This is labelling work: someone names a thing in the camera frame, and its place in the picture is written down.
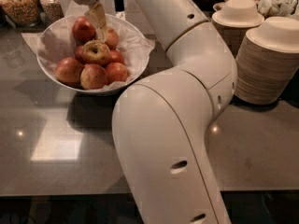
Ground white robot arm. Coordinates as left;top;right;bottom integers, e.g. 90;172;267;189
112;0;237;224

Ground pale red back apple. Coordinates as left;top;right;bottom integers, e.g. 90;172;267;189
94;27;119;49

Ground stack paper bowls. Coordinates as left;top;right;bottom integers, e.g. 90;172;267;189
235;17;299;105
212;0;264;56

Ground right glass cereal jar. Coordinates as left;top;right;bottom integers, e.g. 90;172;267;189
39;0;64;22

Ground dark red top apple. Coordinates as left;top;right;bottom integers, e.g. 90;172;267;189
72;16;95;42

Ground large white bowl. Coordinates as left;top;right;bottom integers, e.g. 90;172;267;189
36;15;154;95

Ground bag of plastic cutlery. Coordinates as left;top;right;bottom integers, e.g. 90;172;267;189
258;0;298;18

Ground yellow-red apple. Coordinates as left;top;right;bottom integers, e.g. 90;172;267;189
81;40;110;65
80;63;107;90

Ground large front left apple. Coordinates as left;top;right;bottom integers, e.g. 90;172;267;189
54;57;84;87

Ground left glass cereal jar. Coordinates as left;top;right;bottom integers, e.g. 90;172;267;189
0;0;40;26

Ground red left hidden apple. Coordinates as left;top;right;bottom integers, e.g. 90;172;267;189
75;45;84;63

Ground red right middle apple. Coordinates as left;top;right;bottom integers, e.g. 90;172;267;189
110;49;124;63

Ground small bowl at back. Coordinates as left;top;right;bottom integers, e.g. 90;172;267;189
213;2;225;11

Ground glass cereal jar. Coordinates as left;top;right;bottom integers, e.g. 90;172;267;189
0;0;40;26
39;0;64;22

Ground back stack paper bowls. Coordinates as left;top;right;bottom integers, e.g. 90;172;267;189
212;0;264;56

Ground front stack paper bowls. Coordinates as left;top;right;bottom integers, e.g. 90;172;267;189
235;17;299;105

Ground front right red apple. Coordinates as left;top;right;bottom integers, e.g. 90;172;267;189
106;63;129;84

